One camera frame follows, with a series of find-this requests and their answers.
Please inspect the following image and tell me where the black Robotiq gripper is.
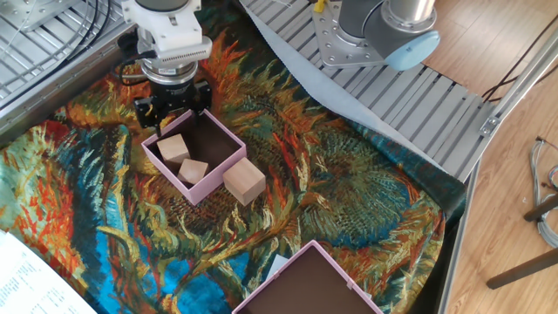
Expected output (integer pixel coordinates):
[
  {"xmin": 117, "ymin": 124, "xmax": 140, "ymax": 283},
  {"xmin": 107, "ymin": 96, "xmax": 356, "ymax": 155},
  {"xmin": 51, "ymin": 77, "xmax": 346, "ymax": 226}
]
[{"xmin": 133, "ymin": 78, "xmax": 214, "ymax": 133}]

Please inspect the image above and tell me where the small wooden cube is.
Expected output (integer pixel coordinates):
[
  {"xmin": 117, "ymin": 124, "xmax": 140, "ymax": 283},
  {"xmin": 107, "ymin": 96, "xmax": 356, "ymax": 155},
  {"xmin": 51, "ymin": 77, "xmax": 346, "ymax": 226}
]
[
  {"xmin": 176, "ymin": 158, "xmax": 210, "ymax": 186},
  {"xmin": 155, "ymin": 133, "xmax": 192, "ymax": 167}
]

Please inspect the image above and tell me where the large wooden cube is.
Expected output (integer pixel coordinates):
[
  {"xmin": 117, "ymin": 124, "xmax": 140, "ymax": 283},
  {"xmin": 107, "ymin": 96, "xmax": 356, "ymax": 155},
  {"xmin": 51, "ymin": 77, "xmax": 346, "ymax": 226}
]
[{"xmin": 221, "ymin": 156, "xmax": 267, "ymax": 208}]

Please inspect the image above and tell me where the pink open gift box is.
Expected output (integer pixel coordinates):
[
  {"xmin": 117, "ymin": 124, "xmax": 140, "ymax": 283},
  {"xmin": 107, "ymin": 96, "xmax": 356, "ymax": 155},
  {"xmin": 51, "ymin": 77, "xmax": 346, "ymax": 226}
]
[{"xmin": 139, "ymin": 108, "xmax": 248, "ymax": 207}]

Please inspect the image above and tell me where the pink gift box lid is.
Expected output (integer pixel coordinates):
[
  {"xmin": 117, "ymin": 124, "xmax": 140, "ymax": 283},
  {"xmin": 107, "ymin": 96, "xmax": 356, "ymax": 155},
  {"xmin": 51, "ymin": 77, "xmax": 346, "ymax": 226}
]
[{"xmin": 230, "ymin": 238, "xmax": 384, "ymax": 314}]

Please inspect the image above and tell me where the bare metal mounting plate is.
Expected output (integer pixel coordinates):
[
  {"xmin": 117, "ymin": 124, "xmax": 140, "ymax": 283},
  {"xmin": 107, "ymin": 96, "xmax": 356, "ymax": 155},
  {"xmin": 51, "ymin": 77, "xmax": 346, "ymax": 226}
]
[{"xmin": 0, "ymin": 0, "xmax": 84, "ymax": 34}]

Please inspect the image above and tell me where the sunflower painting print cloth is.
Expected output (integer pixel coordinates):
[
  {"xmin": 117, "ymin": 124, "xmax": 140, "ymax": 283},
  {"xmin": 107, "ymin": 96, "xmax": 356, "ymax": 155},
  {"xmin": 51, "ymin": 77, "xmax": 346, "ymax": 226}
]
[{"xmin": 0, "ymin": 0, "xmax": 467, "ymax": 314}]

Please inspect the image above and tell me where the white printed paper sheet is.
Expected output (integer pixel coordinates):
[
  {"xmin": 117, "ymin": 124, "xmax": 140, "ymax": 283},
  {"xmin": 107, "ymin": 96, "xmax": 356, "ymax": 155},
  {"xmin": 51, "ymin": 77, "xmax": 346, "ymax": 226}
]
[{"xmin": 0, "ymin": 229, "xmax": 99, "ymax": 314}]

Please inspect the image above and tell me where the dark brown furniture leg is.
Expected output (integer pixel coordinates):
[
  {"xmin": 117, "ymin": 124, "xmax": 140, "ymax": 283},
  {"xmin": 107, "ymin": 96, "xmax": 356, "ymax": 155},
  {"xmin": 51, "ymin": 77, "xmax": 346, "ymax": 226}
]
[
  {"xmin": 485, "ymin": 247, "xmax": 558, "ymax": 291},
  {"xmin": 522, "ymin": 193, "xmax": 558, "ymax": 223}
]

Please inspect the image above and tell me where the black robot wrist cable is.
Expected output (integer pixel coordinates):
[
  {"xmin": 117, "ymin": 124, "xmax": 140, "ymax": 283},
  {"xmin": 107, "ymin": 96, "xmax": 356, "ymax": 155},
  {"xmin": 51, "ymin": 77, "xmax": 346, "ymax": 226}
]
[{"xmin": 116, "ymin": 31, "xmax": 157, "ymax": 87}]

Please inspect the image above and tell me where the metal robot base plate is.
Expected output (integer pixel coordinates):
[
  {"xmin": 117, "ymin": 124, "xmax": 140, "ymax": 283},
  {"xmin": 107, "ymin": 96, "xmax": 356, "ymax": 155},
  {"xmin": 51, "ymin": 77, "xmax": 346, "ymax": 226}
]
[{"xmin": 311, "ymin": 0, "xmax": 396, "ymax": 70}]

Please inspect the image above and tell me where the aluminium rail with corner bracket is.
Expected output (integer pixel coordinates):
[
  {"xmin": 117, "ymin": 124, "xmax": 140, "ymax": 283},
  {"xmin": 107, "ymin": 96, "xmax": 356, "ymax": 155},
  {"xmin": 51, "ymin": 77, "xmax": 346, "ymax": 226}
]
[{"xmin": 478, "ymin": 25, "xmax": 558, "ymax": 137}]

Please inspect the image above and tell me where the grey cable bundle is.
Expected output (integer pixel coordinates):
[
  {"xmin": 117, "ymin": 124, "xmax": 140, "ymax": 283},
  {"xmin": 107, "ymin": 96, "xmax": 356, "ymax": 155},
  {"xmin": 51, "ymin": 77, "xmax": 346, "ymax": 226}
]
[{"xmin": 528, "ymin": 135, "xmax": 558, "ymax": 249}]

